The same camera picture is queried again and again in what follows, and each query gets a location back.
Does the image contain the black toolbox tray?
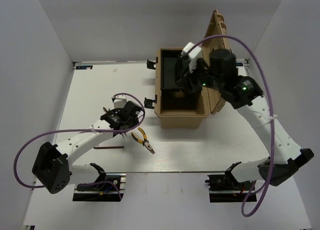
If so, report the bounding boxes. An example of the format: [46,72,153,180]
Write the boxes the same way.
[159,48,201,93]

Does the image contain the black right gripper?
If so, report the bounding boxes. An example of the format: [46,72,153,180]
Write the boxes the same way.
[176,56,223,94]

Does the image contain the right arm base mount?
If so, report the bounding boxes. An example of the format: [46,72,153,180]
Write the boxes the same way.
[204,172,252,203]

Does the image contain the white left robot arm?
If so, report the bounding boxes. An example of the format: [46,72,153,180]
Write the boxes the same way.
[32,101,143,194]

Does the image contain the large dark hex key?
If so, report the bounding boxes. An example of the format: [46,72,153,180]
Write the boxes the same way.
[93,146,124,150]

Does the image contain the yellow handled needle-nose pliers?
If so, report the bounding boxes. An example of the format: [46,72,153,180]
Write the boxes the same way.
[131,127,155,155]

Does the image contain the tan plastic toolbox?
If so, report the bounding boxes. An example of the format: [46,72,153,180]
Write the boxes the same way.
[154,9,240,130]

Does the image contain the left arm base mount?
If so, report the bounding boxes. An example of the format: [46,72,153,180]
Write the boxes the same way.
[72,173,126,203]

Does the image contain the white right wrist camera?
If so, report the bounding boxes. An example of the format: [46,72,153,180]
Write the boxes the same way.
[181,42,203,73]

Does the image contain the black rear toolbox latch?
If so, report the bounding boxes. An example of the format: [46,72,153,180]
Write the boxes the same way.
[146,57,159,70]

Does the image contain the black toolbox latch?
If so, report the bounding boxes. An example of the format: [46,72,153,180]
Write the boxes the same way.
[143,95,158,109]
[146,57,159,70]

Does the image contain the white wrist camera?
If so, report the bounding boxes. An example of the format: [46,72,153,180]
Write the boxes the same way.
[181,42,203,73]
[111,94,127,109]

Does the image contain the black front toolbox latch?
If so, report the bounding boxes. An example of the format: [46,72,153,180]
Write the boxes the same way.
[143,95,158,109]

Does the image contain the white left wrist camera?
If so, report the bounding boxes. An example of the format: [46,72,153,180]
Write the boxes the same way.
[111,94,127,109]

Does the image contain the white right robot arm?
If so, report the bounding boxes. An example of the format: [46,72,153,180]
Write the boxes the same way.
[176,46,314,190]

